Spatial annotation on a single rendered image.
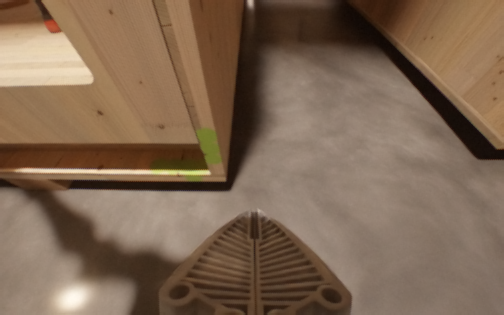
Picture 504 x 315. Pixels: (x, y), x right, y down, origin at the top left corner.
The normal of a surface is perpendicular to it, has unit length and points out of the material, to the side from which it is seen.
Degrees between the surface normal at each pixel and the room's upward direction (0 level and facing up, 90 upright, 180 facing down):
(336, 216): 0
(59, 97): 90
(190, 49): 90
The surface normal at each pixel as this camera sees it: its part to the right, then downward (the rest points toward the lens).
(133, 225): 0.01, -0.59
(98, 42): 0.00, 0.81
